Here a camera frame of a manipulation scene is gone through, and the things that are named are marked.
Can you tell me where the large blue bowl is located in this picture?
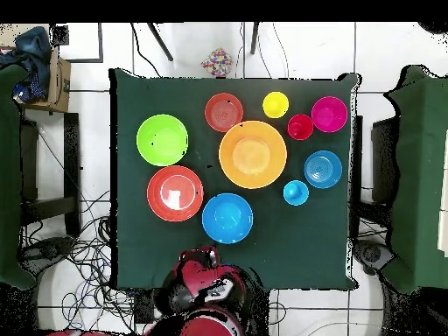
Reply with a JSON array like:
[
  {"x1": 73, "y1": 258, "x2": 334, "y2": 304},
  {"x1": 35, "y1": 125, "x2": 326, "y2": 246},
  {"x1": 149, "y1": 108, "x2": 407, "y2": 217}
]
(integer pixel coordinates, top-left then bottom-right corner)
[{"x1": 201, "y1": 192, "x2": 255, "y2": 245}]

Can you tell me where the pink bowl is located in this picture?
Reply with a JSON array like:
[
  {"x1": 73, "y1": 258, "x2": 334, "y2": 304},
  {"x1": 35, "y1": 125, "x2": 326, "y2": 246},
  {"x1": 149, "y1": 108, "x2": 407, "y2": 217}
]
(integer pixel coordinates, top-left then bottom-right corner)
[{"x1": 311, "y1": 95, "x2": 349, "y2": 134}]

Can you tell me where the wide red bowl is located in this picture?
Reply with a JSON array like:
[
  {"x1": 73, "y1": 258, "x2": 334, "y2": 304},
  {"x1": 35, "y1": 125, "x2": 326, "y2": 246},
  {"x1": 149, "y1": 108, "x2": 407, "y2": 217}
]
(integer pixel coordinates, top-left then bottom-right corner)
[{"x1": 146, "y1": 164, "x2": 205, "y2": 223}]

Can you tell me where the black floor box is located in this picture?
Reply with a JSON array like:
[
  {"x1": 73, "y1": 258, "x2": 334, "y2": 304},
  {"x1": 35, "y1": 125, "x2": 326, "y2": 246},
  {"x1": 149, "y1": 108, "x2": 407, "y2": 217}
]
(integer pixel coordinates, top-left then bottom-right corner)
[{"x1": 134, "y1": 289, "x2": 155, "y2": 325}]

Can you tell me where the dark green tablecloth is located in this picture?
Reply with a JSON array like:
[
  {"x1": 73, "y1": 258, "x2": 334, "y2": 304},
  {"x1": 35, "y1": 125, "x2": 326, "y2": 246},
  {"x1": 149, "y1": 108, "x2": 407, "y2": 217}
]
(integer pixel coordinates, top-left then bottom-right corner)
[{"x1": 109, "y1": 67, "x2": 361, "y2": 291}]

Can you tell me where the blue cup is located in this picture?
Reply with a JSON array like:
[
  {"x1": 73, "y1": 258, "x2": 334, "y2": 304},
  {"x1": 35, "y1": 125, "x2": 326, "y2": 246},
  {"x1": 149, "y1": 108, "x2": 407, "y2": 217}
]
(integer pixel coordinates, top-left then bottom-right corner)
[{"x1": 283, "y1": 179, "x2": 310, "y2": 207}]

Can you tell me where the large orange bowl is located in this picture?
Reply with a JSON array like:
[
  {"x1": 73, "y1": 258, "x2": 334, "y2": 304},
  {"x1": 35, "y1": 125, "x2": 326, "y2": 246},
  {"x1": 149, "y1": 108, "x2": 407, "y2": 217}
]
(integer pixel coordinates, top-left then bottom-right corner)
[{"x1": 218, "y1": 120, "x2": 289, "y2": 190}]

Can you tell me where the green bowl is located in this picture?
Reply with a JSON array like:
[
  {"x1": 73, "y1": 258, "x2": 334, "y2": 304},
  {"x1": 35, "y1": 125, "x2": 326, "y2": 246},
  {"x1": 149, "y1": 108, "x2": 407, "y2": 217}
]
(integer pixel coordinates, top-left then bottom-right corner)
[{"x1": 136, "y1": 114, "x2": 189, "y2": 167}]

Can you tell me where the small blue bowl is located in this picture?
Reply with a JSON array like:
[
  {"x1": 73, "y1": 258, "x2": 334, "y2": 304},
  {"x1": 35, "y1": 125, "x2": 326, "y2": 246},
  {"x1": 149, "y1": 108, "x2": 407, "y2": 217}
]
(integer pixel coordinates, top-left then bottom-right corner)
[{"x1": 303, "y1": 150, "x2": 343, "y2": 190}]

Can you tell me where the small red bowl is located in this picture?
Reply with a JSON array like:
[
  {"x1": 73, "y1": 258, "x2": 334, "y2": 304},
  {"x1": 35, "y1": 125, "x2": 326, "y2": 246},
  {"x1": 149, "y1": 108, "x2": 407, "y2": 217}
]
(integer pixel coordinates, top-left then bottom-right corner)
[{"x1": 204, "y1": 92, "x2": 245, "y2": 133}]

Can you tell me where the red cup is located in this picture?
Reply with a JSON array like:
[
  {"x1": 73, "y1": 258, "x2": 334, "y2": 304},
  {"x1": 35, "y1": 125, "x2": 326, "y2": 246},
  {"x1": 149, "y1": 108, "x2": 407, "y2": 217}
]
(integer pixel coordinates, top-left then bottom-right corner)
[{"x1": 287, "y1": 113, "x2": 315, "y2": 142}]

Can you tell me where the yellow cup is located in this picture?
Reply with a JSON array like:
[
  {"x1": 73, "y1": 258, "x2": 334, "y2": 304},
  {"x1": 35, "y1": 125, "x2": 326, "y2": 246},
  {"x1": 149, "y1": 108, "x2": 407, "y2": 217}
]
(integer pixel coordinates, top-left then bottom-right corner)
[{"x1": 262, "y1": 91, "x2": 291, "y2": 119}]

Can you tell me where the colourful patterned box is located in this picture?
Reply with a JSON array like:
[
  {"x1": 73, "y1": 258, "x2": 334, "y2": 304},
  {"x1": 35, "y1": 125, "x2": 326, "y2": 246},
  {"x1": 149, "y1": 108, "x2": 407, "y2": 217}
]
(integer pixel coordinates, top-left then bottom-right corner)
[{"x1": 200, "y1": 47, "x2": 234, "y2": 78}]

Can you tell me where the green cloth covered table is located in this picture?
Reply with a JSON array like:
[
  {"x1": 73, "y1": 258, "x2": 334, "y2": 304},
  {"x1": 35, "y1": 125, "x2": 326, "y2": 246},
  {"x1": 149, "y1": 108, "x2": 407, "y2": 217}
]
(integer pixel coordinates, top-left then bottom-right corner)
[
  {"x1": 0, "y1": 64, "x2": 37, "y2": 291},
  {"x1": 379, "y1": 65, "x2": 448, "y2": 295}
]

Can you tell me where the black tripod leg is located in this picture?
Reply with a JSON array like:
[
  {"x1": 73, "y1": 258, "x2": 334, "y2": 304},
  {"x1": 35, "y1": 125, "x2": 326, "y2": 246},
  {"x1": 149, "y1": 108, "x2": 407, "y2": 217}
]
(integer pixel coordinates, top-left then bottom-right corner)
[
  {"x1": 249, "y1": 22, "x2": 261, "y2": 56},
  {"x1": 146, "y1": 22, "x2": 175, "y2": 63}
]

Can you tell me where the cardboard box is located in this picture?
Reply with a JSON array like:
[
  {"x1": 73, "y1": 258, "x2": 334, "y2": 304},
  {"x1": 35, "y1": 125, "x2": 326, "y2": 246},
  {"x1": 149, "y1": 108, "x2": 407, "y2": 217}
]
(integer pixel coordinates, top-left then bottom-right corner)
[{"x1": 17, "y1": 46, "x2": 72, "y2": 114}]

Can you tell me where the blue cloth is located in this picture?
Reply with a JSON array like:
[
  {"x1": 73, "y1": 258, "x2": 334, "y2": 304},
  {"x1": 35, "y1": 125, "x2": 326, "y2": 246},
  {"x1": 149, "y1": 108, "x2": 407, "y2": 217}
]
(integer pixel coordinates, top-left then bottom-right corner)
[{"x1": 0, "y1": 26, "x2": 53, "y2": 102}]

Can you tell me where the tangle of cables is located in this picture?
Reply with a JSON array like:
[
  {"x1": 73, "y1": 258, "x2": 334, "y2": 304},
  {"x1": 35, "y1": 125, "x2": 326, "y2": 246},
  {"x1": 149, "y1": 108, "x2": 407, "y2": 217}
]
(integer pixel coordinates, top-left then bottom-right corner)
[{"x1": 18, "y1": 190, "x2": 148, "y2": 336}]

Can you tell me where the black stool frame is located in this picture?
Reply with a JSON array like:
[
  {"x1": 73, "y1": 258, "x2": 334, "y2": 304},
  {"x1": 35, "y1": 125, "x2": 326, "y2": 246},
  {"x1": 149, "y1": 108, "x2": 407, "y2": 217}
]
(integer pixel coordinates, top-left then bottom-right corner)
[{"x1": 19, "y1": 112, "x2": 82, "y2": 238}]

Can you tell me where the black floor frame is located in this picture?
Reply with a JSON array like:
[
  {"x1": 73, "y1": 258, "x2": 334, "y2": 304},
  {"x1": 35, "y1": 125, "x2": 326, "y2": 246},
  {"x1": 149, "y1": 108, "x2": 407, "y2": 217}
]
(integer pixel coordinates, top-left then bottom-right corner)
[{"x1": 52, "y1": 22, "x2": 105, "y2": 65}]

